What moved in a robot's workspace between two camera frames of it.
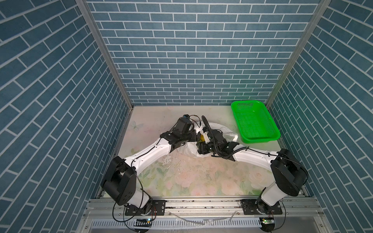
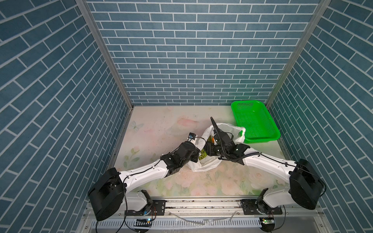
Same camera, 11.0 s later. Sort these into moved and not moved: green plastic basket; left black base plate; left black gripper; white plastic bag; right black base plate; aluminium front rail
Moved: white plastic bag; left black gripper
Not moved: green plastic basket; right black base plate; aluminium front rail; left black base plate
